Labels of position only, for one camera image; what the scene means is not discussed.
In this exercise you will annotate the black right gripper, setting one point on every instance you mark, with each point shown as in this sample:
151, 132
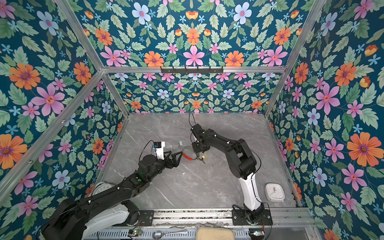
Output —
196, 150

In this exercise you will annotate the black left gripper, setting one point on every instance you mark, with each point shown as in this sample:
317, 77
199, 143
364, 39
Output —
175, 162

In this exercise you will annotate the large keyring with red grip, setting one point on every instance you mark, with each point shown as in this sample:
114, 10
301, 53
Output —
185, 155

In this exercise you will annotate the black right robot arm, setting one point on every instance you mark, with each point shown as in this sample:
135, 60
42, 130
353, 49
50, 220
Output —
242, 163

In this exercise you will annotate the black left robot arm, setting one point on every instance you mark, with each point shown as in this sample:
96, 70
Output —
77, 219

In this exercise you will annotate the metal spoon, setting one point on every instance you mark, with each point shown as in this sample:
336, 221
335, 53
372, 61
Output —
159, 234

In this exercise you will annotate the beige foam pad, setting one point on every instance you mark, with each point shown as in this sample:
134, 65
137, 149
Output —
214, 234

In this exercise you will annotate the round white alarm clock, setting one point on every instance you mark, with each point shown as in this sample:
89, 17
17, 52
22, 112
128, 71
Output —
101, 187

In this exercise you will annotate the white square clock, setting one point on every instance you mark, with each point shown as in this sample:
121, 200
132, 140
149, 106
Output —
274, 192

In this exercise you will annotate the aluminium horizontal back bar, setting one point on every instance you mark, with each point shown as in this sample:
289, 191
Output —
144, 70

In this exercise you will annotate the aluminium left diagonal bar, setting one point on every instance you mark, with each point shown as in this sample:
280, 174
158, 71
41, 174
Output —
12, 178

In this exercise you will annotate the black hook rail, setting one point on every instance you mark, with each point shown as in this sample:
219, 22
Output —
191, 70

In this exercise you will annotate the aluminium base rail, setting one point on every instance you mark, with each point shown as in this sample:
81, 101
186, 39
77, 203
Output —
286, 217

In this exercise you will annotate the aluminium frame post back right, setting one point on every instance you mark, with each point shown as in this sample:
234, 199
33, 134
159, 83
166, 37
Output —
312, 17

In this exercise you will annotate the aluminium frame post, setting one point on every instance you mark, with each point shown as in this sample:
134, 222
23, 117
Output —
312, 17
78, 30

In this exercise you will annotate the aluminium frame post back left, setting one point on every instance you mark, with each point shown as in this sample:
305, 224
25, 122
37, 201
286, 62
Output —
78, 30

